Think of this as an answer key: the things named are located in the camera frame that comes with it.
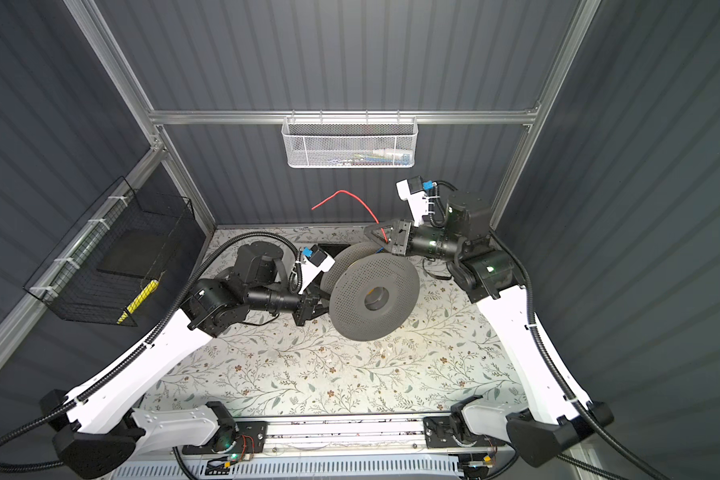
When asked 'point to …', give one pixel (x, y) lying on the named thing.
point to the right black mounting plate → (439, 433)
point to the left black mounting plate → (244, 437)
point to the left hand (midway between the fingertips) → (342, 303)
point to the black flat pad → (134, 252)
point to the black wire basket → (70, 287)
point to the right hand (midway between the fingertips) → (367, 237)
